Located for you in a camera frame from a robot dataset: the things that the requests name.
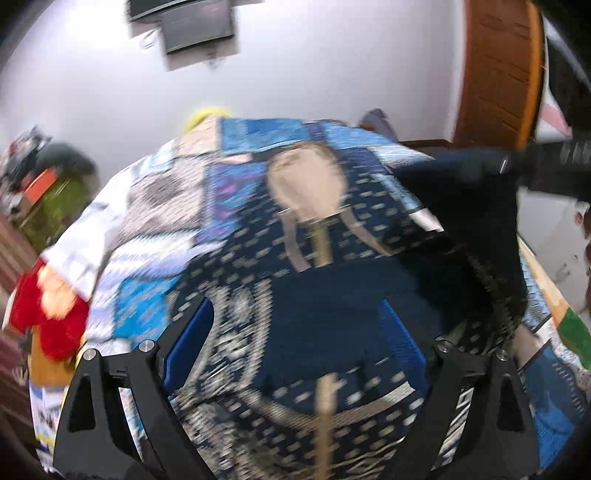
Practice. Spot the wall-mounted air conditioner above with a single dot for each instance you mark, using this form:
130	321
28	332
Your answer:
194	27

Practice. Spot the blue patchwork bedsheet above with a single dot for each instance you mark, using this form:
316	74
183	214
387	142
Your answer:
138	295

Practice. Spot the orange brown cloth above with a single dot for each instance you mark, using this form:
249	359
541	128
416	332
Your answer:
51	369

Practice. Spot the pile of clutter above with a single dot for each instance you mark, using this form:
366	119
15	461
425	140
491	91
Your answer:
23	152

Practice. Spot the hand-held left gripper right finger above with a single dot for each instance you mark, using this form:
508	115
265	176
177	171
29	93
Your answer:
406	344

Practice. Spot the navy patterned kurta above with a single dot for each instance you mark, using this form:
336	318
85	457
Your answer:
323	295

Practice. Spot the blue grey cloth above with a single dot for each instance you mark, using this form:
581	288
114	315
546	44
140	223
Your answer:
378	123

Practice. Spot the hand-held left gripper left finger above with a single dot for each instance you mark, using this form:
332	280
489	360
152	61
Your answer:
189	341

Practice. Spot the orange box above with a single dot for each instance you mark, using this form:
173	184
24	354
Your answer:
40	187

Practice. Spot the wooden door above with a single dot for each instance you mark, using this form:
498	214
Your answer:
498	69

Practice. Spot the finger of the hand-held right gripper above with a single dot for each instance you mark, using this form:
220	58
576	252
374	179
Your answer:
545	161

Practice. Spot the red cloth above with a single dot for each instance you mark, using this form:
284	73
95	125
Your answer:
55	334

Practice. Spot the green cluttered box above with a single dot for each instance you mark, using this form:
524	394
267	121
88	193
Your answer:
60	207

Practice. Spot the white cloth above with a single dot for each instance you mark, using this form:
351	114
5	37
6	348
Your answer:
83	249

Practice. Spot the yellow pillow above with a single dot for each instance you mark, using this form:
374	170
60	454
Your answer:
207	117

